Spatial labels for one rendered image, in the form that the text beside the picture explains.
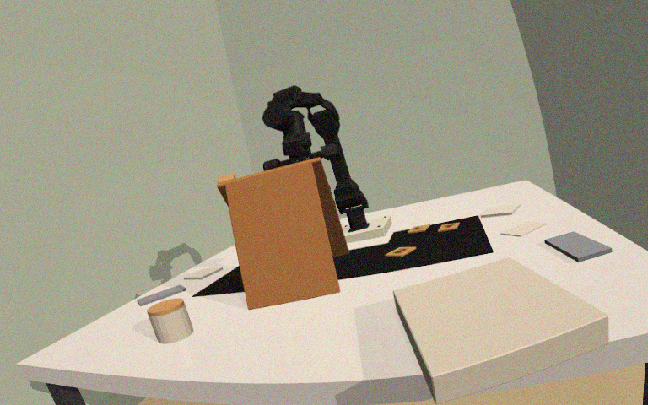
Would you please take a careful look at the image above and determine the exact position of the grey cylindrical canister with tan lid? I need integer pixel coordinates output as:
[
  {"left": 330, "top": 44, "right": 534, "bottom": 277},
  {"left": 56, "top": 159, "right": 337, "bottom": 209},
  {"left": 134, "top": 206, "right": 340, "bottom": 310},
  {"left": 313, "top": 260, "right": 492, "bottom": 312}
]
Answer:
[{"left": 147, "top": 298, "right": 194, "bottom": 344}]

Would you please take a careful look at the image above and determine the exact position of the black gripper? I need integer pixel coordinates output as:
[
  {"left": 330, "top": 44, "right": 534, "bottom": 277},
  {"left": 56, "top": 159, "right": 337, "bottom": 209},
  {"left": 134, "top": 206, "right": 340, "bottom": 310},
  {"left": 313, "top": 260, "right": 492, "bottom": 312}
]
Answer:
[{"left": 263, "top": 129, "right": 340, "bottom": 170}]

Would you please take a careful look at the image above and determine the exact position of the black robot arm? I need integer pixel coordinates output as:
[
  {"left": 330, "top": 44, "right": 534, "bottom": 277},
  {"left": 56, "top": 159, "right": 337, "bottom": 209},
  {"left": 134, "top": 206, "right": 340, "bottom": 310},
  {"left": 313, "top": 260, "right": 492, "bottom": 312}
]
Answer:
[{"left": 262, "top": 86, "right": 370, "bottom": 233}]

